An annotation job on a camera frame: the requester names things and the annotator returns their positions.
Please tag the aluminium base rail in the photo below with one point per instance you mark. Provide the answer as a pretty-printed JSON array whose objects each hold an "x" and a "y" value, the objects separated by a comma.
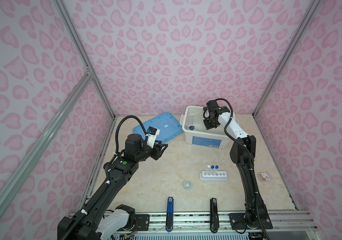
[{"x": 287, "y": 225}]

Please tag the clear petri dish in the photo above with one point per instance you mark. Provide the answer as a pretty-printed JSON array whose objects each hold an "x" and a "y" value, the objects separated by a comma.
[{"x": 199, "y": 129}]

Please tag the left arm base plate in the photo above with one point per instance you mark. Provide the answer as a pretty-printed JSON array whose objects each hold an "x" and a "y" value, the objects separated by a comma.
[{"x": 140, "y": 223}]

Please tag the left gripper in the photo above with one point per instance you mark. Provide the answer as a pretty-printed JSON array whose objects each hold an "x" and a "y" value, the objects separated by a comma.
[{"x": 157, "y": 152}]

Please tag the cork stoppered test tube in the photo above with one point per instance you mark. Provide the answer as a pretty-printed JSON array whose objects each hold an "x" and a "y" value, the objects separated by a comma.
[{"x": 208, "y": 170}]

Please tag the blue plastic bin lid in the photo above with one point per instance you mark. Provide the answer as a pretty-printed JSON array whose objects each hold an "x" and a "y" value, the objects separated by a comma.
[{"x": 168, "y": 126}]

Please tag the black stapler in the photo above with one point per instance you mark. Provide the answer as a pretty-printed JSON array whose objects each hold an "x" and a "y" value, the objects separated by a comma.
[{"x": 214, "y": 218}]

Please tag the white test tube rack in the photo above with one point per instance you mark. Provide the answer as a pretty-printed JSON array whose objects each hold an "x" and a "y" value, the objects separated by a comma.
[{"x": 218, "y": 176}]

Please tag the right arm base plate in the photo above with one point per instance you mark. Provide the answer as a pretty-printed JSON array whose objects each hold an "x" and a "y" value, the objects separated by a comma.
[{"x": 240, "y": 222}]

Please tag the small red labelled box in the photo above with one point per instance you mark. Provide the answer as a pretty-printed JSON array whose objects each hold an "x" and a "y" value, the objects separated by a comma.
[{"x": 264, "y": 177}]

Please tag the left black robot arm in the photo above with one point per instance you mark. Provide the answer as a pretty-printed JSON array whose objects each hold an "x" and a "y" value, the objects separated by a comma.
[{"x": 90, "y": 223}]

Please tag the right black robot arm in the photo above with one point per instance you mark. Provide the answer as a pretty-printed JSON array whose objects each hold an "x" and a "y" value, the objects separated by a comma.
[{"x": 242, "y": 155}]

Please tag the blue capped test tube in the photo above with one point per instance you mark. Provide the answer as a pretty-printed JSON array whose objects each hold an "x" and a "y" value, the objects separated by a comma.
[
  {"x": 215, "y": 170},
  {"x": 212, "y": 169}
]

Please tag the white plastic storage bin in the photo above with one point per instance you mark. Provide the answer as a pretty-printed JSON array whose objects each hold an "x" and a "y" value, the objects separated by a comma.
[{"x": 213, "y": 138}]

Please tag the blue stapler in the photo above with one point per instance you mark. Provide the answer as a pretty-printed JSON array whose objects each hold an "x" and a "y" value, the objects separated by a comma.
[{"x": 169, "y": 214}]

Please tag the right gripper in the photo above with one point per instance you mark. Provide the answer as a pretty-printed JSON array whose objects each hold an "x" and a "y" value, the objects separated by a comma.
[{"x": 208, "y": 126}]

